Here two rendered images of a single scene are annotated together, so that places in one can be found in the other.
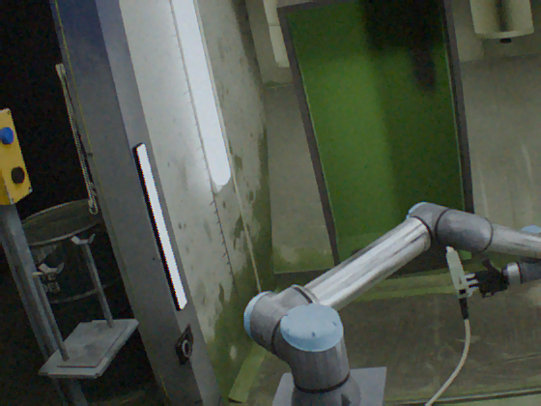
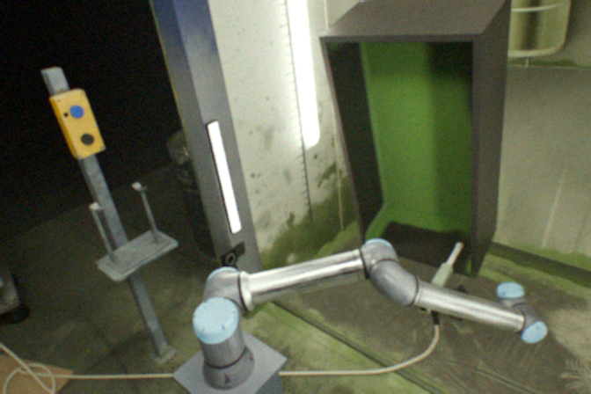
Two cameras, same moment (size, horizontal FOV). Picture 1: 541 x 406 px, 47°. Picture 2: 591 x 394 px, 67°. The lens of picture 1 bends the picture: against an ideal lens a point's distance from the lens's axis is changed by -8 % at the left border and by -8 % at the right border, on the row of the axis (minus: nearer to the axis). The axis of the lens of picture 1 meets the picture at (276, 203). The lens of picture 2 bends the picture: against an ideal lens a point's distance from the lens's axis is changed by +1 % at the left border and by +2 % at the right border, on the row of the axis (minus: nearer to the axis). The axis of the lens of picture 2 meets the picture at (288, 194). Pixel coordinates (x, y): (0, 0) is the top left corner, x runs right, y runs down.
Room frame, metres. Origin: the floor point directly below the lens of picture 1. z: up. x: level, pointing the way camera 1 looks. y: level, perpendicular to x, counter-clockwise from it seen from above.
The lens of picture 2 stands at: (0.65, -0.84, 1.95)
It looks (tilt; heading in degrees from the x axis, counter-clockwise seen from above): 29 degrees down; 30
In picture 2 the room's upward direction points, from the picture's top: 8 degrees counter-clockwise
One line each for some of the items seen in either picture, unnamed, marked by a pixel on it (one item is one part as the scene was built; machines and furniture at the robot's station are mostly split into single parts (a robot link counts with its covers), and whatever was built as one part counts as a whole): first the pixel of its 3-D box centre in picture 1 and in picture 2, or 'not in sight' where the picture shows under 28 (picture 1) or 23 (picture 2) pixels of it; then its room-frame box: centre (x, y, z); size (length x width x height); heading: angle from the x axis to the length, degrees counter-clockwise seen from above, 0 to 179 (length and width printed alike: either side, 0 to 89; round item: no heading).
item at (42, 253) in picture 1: (86, 302); (221, 190); (2.90, 1.02, 0.44); 0.59 x 0.58 x 0.89; 55
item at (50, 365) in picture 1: (89, 347); (136, 253); (1.77, 0.66, 0.78); 0.31 x 0.23 x 0.01; 164
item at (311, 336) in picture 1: (313, 344); (219, 328); (1.47, -0.02, 0.83); 0.17 x 0.15 x 0.18; 28
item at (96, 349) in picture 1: (77, 300); (127, 225); (1.76, 0.64, 0.95); 0.26 x 0.15 x 0.32; 164
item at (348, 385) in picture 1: (324, 387); (226, 357); (1.46, -0.02, 0.69); 0.19 x 0.19 x 0.10
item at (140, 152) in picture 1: (159, 229); (224, 180); (2.23, 0.42, 0.96); 0.06 x 0.02 x 0.63; 164
